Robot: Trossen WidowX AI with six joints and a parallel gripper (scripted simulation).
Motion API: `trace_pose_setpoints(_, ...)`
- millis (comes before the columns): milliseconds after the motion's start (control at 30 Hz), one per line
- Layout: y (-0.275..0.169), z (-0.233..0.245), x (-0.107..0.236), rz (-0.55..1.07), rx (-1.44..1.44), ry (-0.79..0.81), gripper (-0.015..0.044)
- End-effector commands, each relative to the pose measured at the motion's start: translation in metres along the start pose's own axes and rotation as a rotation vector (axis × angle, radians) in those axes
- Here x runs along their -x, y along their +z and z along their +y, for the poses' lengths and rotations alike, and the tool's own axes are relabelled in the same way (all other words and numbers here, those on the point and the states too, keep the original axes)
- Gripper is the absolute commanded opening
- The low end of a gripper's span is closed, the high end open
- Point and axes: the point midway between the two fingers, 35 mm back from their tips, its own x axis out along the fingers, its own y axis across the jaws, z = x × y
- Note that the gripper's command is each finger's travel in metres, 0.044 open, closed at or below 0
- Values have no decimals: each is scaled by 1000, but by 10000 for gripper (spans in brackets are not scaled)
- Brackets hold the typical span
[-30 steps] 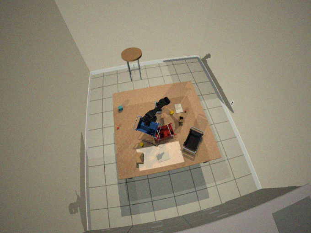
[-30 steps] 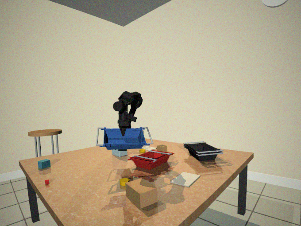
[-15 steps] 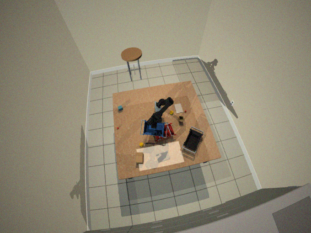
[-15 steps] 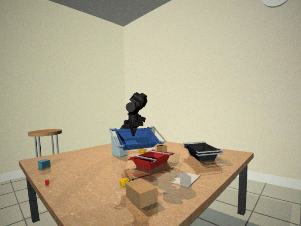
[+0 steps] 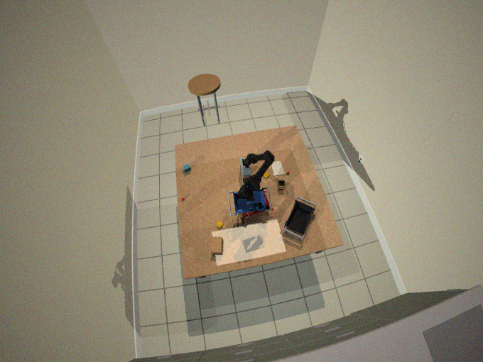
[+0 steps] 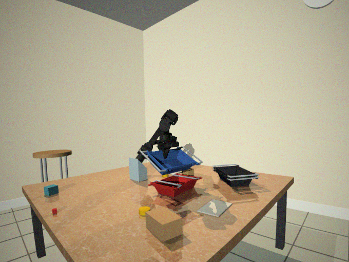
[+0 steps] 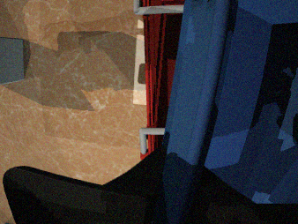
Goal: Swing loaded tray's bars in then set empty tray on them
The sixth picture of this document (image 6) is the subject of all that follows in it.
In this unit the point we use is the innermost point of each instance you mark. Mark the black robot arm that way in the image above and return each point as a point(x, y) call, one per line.
point(169, 118)

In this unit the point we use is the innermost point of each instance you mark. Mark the red plastic tray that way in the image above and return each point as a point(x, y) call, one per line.
point(167, 189)

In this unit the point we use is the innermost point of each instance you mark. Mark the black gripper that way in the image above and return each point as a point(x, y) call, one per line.
point(164, 143)

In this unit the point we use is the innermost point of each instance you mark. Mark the tan box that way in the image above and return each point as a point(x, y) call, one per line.
point(164, 224)

